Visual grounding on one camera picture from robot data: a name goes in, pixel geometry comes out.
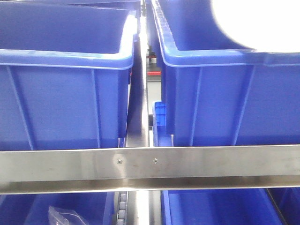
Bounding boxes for blue bin upper left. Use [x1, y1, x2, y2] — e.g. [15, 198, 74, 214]
[0, 1, 137, 150]

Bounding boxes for blue bin lower right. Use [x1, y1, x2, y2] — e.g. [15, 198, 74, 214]
[161, 187, 300, 225]

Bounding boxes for blue bin upper right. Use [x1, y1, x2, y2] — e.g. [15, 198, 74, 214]
[151, 0, 300, 146]

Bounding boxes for clear plastic bag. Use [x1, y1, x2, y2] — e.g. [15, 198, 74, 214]
[48, 206, 89, 225]

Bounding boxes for stainless steel shelf rack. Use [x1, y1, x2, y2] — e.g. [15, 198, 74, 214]
[0, 0, 300, 225]

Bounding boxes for small blue bin behind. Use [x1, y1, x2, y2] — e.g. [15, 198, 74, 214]
[152, 101, 173, 147]

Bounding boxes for blue bin lower left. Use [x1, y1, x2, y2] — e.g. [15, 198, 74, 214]
[0, 192, 114, 225]

